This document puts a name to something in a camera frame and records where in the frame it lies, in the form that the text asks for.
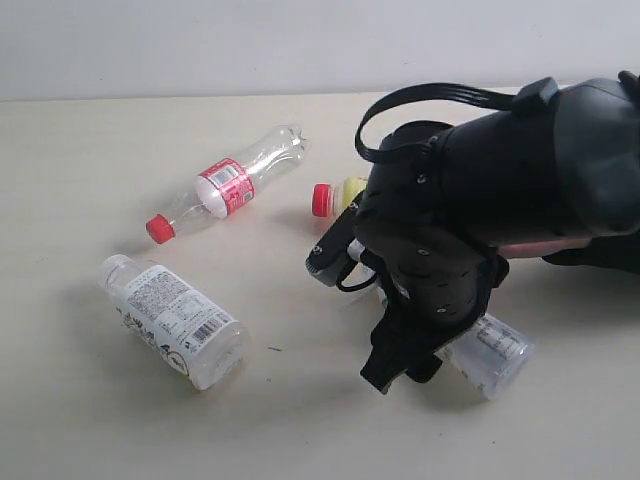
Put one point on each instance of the black-sleeved forearm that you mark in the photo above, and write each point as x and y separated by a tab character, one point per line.
620	253

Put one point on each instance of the clear bottle white text label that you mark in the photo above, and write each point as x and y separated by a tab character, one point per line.
189	331

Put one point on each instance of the person's open hand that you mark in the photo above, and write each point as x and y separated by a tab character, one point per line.
542	249

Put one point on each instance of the clear bottle green label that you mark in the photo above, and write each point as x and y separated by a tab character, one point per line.
489	353

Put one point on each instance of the clear red-label cola bottle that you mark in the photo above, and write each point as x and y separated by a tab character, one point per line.
231	183

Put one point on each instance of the yellow juice bottle red cap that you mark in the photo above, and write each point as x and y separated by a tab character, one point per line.
329	201

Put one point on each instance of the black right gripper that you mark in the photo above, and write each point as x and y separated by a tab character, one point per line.
423	200

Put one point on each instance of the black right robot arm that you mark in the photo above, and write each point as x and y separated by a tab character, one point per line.
570	169

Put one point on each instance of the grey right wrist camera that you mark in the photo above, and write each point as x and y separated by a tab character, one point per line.
330	260

